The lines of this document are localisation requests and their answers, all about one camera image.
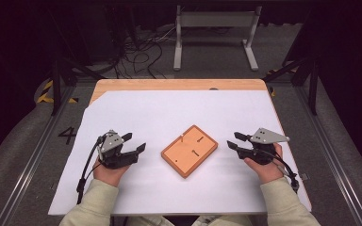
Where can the person's beige trousers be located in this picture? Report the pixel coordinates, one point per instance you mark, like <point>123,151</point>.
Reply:
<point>220,222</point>

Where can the person's left hand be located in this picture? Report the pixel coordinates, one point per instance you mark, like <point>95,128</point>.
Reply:
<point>110,175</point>

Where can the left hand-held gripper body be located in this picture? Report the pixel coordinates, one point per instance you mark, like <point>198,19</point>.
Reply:
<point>114,157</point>

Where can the yellow black hazard tape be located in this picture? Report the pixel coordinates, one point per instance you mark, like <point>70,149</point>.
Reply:
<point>45,94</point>

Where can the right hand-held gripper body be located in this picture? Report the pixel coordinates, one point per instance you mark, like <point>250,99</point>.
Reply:
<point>259,153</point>

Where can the white sheet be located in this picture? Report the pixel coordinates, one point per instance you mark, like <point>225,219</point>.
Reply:
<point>169,109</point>

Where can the white metal stand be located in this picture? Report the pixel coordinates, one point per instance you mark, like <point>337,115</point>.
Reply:
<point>215,20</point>

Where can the person's right hand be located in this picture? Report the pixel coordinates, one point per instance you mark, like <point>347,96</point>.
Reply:
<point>268,174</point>

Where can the black metal stand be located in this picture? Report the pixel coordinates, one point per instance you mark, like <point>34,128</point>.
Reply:
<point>312,88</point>
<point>56,84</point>

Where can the aluminium floor rail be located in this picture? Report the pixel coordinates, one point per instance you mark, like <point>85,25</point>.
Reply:
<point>34,157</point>
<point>333,157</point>

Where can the wooden table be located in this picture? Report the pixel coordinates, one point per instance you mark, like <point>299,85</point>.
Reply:
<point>169,84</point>

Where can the wooden picture frame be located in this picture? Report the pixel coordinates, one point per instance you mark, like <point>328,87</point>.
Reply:
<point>185,157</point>

